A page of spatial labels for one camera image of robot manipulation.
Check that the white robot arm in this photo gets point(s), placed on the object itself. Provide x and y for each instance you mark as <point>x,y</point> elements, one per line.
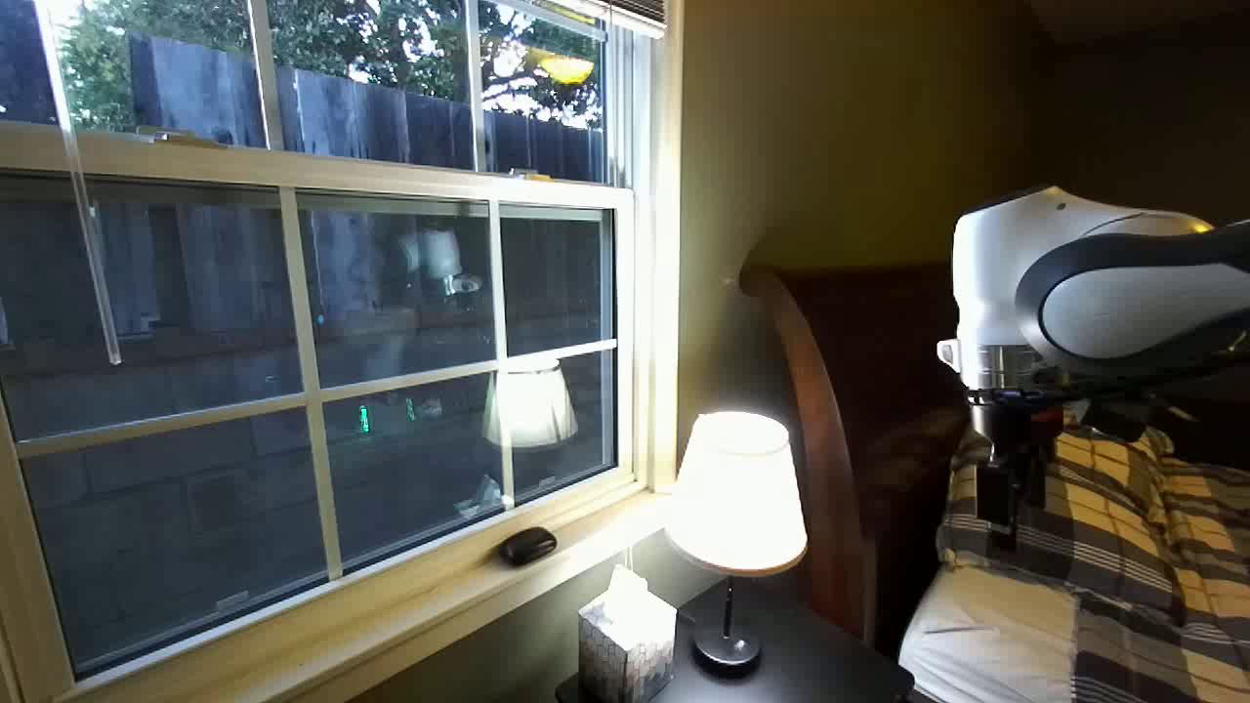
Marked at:
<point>1120,305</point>

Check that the white pillow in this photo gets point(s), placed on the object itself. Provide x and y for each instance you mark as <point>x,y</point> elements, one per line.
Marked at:
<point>991,639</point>

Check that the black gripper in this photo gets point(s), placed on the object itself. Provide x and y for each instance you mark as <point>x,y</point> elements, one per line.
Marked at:
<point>1009,456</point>

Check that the black side table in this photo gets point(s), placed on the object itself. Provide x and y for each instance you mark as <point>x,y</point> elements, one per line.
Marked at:
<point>805,664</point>

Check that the clear blind wand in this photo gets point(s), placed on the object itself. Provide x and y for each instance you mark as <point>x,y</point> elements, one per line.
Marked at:
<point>81,219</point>

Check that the plaid blanket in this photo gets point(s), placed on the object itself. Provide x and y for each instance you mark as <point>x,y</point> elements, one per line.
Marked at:
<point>1133,550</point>

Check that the black pole with round base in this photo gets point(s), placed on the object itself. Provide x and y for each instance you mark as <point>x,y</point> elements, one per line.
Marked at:
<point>736,495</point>

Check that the small black oval object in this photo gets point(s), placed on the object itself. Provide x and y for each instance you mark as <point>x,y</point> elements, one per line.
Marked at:
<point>529,546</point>

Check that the wooden fence outside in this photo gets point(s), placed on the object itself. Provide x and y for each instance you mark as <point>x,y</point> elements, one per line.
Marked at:
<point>339,119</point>

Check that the patterned tissue box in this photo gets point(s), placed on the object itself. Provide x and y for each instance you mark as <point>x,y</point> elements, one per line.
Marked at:
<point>625,639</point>

